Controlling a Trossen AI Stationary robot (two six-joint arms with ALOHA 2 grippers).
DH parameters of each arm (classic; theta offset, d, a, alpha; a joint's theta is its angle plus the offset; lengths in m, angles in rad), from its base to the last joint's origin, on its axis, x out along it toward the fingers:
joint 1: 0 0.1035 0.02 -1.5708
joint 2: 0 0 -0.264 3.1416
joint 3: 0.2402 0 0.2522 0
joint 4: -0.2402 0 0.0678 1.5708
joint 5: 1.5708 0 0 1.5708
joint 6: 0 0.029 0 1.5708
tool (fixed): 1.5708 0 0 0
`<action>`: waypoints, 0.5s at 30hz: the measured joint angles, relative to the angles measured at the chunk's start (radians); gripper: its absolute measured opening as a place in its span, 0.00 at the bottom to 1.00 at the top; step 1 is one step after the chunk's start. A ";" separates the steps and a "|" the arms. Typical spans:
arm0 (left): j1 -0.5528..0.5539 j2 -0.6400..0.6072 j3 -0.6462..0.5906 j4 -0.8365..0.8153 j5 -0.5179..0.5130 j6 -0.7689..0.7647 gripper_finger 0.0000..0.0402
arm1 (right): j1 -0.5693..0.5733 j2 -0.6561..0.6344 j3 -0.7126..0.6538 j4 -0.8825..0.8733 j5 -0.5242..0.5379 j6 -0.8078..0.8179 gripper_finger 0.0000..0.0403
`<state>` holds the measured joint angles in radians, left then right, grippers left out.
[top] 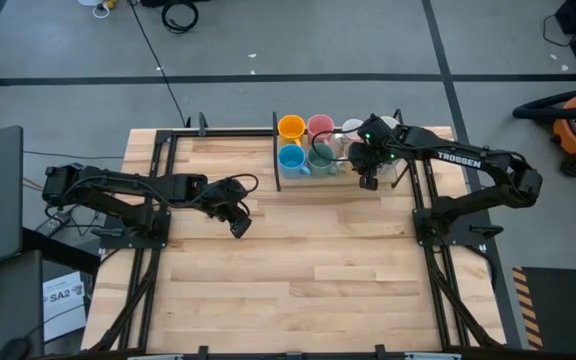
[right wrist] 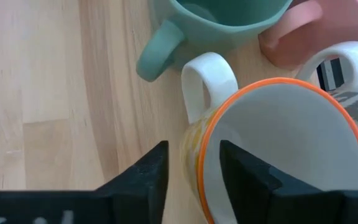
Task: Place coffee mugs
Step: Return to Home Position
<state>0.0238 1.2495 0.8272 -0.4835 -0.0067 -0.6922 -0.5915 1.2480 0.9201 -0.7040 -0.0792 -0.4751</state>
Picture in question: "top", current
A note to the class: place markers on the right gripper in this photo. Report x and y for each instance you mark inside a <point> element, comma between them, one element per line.
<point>383,142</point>

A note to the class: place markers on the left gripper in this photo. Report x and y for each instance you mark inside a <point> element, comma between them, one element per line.
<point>225,196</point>

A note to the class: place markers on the green mug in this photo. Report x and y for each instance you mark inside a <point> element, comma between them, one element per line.
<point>322,160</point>

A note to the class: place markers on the white mug grey diamond pattern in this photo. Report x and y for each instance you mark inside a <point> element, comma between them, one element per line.
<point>352,126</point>

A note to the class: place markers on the white mug coral pattern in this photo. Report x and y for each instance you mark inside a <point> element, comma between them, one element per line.
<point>390,120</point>

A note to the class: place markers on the pink mug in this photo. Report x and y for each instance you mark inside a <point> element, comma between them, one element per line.
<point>320,127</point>

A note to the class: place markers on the yellow mug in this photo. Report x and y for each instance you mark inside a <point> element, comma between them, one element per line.
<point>292,129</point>

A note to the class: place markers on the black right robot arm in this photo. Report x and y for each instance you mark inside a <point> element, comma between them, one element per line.
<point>468,160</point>

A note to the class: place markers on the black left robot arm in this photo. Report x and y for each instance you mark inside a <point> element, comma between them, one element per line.
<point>118,182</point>

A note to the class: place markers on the black power adapter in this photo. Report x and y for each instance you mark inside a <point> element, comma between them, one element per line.
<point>50,225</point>

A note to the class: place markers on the white printed paper sheet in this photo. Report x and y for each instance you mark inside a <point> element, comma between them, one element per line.
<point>63,310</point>

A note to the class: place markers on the black hazard striped mat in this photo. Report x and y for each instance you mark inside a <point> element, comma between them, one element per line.
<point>563,307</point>

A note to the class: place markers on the dark side desk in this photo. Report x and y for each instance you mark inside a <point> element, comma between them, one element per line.
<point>13,300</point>

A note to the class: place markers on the black computer mouse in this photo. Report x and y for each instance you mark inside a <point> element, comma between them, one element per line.
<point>13,349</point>

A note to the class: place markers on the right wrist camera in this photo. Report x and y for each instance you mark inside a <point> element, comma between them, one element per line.
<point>357,159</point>

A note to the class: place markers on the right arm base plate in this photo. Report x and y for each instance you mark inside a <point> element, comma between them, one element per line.
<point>468,230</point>

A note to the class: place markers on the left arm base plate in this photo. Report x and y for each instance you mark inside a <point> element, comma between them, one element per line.
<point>118,240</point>

